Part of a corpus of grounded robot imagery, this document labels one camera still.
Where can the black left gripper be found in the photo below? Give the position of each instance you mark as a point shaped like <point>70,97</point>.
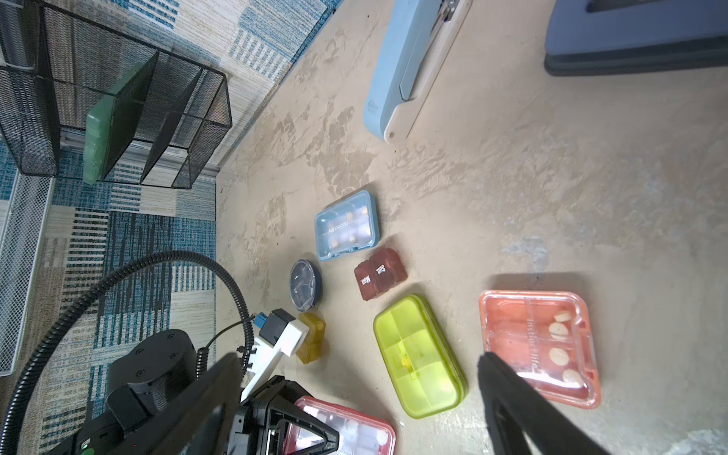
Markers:
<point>261,422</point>

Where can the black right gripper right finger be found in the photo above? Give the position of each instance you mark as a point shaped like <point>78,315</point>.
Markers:
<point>517,416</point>

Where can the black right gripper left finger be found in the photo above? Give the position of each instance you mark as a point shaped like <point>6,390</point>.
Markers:
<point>199,419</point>

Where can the yellow two-compartment pillbox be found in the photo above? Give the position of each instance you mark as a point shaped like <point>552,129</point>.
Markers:
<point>312,346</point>

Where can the pink pillbox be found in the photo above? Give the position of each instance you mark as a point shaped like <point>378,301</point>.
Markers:
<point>358,433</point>

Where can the orange pillbox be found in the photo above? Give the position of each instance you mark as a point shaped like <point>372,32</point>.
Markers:
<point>546,338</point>

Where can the round dark blue pillbox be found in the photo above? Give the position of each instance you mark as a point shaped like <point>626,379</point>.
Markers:
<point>305,285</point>

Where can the white pillbox with green lid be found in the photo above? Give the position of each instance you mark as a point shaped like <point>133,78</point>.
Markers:
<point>422,367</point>

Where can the maroon two-compartment pillbox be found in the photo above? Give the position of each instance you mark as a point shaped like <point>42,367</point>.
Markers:
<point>382,271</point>

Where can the blue six-compartment pillbox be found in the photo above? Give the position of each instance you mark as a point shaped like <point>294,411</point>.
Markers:
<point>348,226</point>

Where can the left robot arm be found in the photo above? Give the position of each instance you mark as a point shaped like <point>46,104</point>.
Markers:
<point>165,397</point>

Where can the light blue stapler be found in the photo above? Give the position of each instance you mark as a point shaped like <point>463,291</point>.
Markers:
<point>419,37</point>

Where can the white wire mesh basket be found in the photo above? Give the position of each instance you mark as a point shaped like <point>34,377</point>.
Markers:
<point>21,235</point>

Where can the black wire mesh shelf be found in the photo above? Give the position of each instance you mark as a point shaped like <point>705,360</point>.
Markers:
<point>80,100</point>

